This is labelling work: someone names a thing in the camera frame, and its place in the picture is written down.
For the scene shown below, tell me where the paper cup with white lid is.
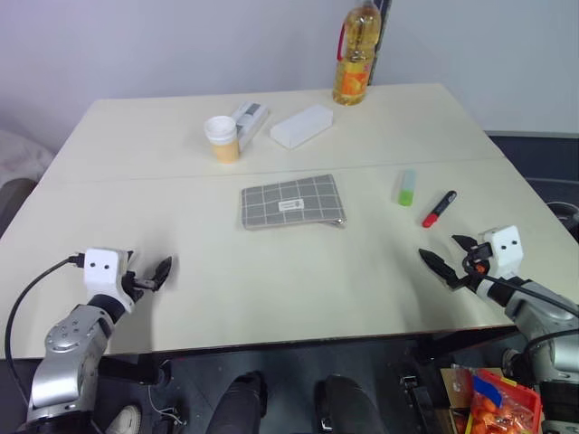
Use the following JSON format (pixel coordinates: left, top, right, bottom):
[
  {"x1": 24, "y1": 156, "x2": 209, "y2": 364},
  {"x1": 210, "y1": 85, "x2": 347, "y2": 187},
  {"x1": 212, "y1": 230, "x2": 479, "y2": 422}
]
[{"x1": 202, "y1": 115, "x2": 242, "y2": 165}]

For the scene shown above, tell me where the red and black marker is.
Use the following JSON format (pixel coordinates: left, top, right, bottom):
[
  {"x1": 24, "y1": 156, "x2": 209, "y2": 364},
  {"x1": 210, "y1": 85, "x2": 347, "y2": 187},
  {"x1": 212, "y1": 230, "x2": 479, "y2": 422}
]
[{"x1": 421, "y1": 189, "x2": 459, "y2": 229}]

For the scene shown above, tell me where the black round object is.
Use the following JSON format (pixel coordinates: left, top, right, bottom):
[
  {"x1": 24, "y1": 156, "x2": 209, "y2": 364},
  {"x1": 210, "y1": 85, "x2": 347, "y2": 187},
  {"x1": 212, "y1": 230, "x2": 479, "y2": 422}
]
[{"x1": 546, "y1": 200, "x2": 579, "y2": 237}]

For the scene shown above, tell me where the grey checked pouch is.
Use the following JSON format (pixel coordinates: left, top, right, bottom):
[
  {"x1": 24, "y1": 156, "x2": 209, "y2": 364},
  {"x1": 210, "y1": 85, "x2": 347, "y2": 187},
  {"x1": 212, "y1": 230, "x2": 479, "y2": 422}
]
[{"x1": 239, "y1": 173, "x2": 349, "y2": 232}]

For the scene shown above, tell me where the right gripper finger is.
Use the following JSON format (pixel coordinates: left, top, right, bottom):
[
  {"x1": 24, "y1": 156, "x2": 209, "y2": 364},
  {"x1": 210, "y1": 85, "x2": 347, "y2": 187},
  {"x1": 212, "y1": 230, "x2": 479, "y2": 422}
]
[
  {"x1": 450, "y1": 233, "x2": 480, "y2": 254},
  {"x1": 418, "y1": 248, "x2": 467, "y2": 291}
]

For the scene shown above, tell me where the orange plastic crate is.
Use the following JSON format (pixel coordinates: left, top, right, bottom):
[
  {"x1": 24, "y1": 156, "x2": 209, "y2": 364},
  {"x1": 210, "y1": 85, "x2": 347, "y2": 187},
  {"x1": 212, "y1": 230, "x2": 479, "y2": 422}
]
[{"x1": 467, "y1": 367, "x2": 544, "y2": 434}]

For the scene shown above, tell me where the plain white box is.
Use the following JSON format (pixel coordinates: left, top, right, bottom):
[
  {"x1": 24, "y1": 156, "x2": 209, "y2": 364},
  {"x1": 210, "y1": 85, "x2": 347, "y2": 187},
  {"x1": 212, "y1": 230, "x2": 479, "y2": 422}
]
[{"x1": 269, "y1": 103, "x2": 336, "y2": 151}]

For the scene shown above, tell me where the black table leg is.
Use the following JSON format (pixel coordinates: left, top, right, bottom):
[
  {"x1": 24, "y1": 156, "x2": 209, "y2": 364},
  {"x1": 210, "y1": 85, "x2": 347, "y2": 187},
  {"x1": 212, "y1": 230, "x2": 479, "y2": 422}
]
[{"x1": 396, "y1": 370, "x2": 439, "y2": 434}]

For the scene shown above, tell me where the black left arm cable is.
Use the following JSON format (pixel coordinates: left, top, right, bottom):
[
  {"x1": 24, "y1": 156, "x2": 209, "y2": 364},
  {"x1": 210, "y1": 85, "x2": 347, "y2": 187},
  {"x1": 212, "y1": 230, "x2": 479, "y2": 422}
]
[{"x1": 4, "y1": 255, "x2": 88, "y2": 401}]

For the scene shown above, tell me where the dark rounded shape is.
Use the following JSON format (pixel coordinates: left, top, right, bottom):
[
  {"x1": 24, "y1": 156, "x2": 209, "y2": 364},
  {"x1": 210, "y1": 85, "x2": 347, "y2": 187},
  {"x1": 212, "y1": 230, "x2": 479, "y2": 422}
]
[
  {"x1": 313, "y1": 373, "x2": 386, "y2": 434},
  {"x1": 211, "y1": 370, "x2": 269, "y2": 434}
]

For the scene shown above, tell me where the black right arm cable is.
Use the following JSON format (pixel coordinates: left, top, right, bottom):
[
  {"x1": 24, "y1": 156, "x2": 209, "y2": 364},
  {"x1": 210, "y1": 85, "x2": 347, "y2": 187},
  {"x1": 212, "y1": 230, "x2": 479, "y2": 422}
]
[{"x1": 479, "y1": 270, "x2": 579, "y2": 363}]

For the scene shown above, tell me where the white shoe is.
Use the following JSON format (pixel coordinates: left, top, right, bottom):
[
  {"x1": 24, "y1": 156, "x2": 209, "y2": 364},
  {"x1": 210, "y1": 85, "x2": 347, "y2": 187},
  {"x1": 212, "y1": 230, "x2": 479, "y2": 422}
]
[{"x1": 105, "y1": 403, "x2": 144, "y2": 434}]

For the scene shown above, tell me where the dark upright post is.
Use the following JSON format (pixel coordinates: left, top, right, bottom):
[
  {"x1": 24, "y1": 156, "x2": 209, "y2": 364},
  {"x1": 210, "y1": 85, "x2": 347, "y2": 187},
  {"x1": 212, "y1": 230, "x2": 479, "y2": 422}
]
[{"x1": 366, "y1": 0, "x2": 394, "y2": 88}]

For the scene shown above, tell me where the yellow cooking oil bottle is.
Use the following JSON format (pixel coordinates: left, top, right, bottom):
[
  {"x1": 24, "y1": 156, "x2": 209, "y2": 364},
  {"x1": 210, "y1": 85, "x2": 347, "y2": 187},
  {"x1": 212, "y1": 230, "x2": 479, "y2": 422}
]
[{"x1": 331, "y1": 0, "x2": 382, "y2": 108}]

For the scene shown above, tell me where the brown cardboard box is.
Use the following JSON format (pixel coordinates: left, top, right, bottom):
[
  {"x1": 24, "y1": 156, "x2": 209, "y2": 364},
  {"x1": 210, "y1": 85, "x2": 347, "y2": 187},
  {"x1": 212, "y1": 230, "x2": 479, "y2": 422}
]
[{"x1": 440, "y1": 363, "x2": 477, "y2": 434}]

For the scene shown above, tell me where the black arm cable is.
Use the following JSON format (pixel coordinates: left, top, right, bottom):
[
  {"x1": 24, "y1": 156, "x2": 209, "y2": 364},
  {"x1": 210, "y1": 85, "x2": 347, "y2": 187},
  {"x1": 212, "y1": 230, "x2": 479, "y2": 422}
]
[
  {"x1": 479, "y1": 270, "x2": 579, "y2": 363},
  {"x1": 4, "y1": 255, "x2": 88, "y2": 401}
]

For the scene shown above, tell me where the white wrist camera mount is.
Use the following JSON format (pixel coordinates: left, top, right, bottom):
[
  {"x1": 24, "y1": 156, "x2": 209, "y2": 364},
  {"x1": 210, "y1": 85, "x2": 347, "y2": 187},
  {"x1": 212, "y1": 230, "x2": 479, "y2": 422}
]
[
  {"x1": 478, "y1": 225, "x2": 527, "y2": 278},
  {"x1": 82, "y1": 247, "x2": 137, "y2": 314}
]

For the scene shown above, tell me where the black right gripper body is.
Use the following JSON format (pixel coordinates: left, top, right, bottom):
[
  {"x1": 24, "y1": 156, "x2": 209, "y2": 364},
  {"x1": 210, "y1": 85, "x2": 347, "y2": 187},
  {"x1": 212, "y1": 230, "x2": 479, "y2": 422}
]
[{"x1": 460, "y1": 241, "x2": 493, "y2": 293}]

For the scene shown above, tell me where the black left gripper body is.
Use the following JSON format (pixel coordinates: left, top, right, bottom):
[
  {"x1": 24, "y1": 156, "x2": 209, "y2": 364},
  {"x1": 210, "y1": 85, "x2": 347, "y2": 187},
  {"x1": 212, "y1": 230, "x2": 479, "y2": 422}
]
[{"x1": 118, "y1": 264, "x2": 158, "y2": 303}]

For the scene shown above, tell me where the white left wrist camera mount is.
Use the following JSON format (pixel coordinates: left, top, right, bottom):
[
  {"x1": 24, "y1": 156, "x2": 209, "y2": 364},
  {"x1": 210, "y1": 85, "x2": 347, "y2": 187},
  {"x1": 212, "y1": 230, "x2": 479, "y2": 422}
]
[{"x1": 82, "y1": 247, "x2": 137, "y2": 314}]

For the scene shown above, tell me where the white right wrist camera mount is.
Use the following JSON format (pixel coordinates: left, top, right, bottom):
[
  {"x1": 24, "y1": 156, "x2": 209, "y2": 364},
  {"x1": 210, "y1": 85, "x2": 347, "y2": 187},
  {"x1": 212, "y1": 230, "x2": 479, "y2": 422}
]
[{"x1": 478, "y1": 225, "x2": 527, "y2": 278}]

